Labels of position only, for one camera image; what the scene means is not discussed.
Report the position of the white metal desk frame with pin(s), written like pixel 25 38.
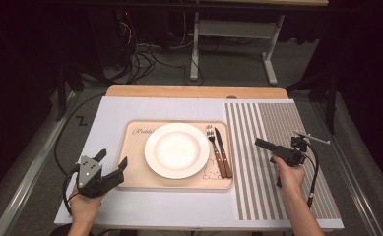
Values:
pixel 235 29

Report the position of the person's right hand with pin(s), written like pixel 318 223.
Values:
pixel 290 178

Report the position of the dark round table grommet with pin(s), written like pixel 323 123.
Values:
pixel 231 97

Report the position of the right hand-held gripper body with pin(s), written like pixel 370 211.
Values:
pixel 292 155

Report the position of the white deep plate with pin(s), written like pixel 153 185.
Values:
pixel 176 150

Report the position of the metal floor rail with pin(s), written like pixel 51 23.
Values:
pixel 31 173
pixel 353 173

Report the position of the white board sheet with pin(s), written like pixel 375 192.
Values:
pixel 146 108

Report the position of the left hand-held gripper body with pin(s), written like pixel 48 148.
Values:
pixel 87 172

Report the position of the person's left hand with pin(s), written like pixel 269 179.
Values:
pixel 84 207

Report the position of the striped placemat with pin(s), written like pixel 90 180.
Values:
pixel 274 114

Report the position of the pink rabbit print tray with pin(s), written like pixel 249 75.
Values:
pixel 133 173

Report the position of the black metal stand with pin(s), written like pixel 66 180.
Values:
pixel 61 91
pixel 331 98

